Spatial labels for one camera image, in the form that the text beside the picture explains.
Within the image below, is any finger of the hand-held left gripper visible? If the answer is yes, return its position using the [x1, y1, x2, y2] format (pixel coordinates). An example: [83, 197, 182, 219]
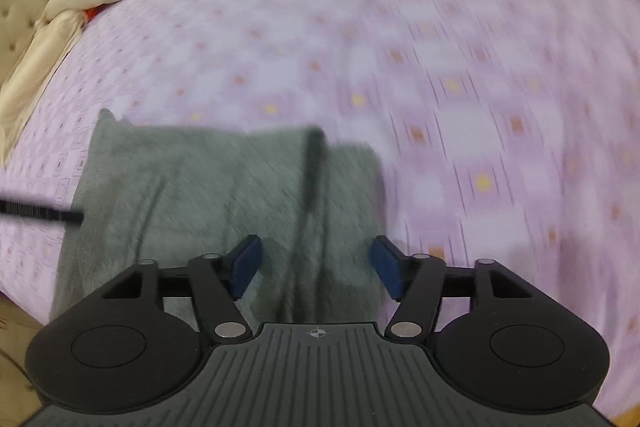
[0, 199, 85, 226]

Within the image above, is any grey-green towel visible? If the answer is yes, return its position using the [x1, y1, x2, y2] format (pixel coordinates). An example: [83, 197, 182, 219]
[50, 107, 389, 325]

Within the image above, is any pink patterned bed sheet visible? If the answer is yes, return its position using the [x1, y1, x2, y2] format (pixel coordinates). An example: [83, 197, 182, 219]
[0, 0, 640, 419]

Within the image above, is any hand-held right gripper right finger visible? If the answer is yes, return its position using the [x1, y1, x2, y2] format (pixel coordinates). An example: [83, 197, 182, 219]
[369, 235, 538, 346]

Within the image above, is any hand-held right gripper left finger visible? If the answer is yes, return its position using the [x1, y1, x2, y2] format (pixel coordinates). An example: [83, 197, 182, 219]
[102, 234, 264, 345]

